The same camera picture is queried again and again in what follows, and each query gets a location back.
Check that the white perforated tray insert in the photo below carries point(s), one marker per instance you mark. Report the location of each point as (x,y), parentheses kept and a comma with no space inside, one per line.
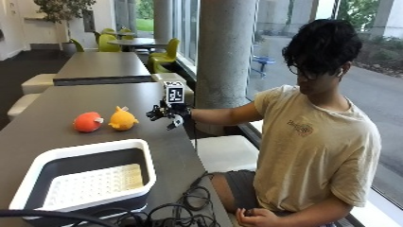
(96,184)

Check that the wide concrete pillar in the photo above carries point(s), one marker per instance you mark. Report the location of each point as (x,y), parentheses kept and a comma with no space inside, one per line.
(225,56)

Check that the potted tree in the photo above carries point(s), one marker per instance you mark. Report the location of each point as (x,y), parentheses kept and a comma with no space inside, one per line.
(63,12)

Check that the blue outdoor table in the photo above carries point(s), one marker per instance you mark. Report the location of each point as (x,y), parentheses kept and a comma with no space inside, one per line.
(263,61)

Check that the the person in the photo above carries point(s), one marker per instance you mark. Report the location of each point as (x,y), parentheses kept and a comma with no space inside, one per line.
(320,145)

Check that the orange plush toy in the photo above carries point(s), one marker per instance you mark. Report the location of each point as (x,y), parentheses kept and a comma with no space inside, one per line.
(87,122)

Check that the white marker cube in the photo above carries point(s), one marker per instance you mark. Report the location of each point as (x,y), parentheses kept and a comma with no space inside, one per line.
(175,92)

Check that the white and black tub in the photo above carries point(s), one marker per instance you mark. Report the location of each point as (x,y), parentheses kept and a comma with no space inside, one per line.
(51,164)

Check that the long dark table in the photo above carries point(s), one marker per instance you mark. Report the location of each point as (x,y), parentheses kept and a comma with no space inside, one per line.
(100,66)

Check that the yellow plush toy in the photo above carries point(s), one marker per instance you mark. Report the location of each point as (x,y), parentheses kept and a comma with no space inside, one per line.
(123,119)

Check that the white earbud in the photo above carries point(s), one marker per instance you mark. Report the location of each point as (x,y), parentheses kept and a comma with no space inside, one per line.
(340,73)

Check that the round dark table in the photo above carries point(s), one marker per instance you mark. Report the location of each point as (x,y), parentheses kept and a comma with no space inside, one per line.
(132,41)
(120,33)

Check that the black glasses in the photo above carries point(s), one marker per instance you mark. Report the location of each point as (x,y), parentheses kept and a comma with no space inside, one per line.
(304,73)

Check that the green chair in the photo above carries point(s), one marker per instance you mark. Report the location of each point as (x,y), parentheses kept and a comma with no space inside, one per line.
(167,52)
(76,45)
(107,43)
(126,31)
(108,30)

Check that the narrow concrete pillar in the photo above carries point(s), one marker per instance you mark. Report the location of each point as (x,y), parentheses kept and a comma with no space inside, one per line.
(163,19)

